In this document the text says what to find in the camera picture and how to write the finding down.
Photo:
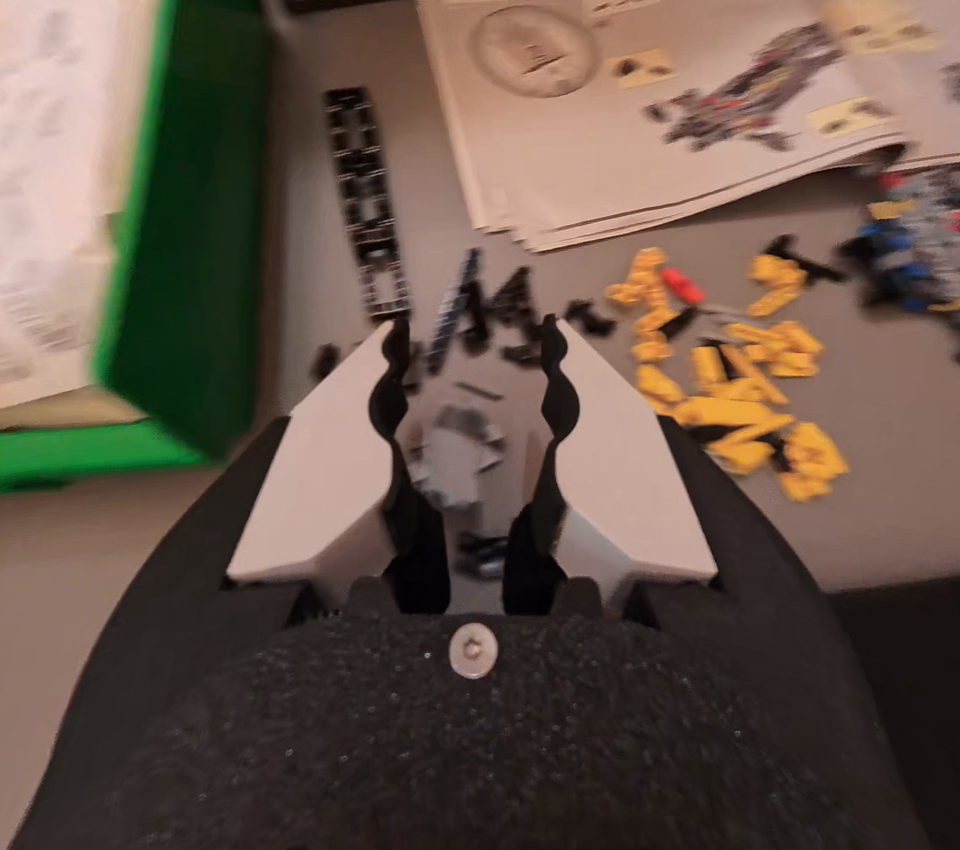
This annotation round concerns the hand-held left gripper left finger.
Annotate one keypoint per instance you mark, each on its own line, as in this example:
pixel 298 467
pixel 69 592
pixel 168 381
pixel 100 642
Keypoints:
pixel 315 490

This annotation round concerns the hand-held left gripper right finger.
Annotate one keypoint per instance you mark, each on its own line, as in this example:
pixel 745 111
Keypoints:
pixel 630 490

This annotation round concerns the grey lego panel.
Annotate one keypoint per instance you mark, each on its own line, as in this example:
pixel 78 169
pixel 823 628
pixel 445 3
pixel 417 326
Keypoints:
pixel 454 453

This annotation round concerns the pile of yellow black lego pieces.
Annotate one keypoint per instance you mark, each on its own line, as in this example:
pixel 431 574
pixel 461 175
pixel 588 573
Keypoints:
pixel 735 385

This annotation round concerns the black double hole lego connector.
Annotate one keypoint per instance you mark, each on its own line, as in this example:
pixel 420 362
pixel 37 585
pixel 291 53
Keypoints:
pixel 484 556

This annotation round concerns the thin black lego connector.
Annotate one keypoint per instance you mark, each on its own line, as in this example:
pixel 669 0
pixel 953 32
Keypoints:
pixel 480 390

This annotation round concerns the black lego frame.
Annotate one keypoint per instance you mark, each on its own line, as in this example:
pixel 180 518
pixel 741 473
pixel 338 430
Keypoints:
pixel 386 265
pixel 356 145

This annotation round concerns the lego chassis assembly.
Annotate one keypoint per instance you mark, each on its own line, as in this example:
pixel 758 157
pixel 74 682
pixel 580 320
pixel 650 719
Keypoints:
pixel 907 250

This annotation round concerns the small black lego bush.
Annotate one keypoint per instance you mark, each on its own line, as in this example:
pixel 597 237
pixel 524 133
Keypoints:
pixel 325 361

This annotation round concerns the black pronged lego piece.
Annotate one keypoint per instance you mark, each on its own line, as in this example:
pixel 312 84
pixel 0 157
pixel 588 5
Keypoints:
pixel 592 318

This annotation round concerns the red lego connector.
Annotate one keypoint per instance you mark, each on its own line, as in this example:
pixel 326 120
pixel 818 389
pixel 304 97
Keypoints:
pixel 682 285

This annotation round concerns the black angled lego piece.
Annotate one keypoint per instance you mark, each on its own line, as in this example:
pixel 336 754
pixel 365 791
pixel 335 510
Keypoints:
pixel 495 310

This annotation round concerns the long black lego beam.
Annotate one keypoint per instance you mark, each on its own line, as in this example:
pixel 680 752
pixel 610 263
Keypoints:
pixel 450 303

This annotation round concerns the lego instruction booklet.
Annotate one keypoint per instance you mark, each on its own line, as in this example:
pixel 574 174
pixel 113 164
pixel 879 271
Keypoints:
pixel 600 153

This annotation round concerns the green plastic bin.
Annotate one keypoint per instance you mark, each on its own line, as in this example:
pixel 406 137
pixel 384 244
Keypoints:
pixel 195 265

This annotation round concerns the black perforated pad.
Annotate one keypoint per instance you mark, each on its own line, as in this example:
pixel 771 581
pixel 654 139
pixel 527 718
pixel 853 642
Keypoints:
pixel 907 715

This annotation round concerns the white paper sheet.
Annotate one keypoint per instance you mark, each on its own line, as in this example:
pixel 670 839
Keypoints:
pixel 60 153

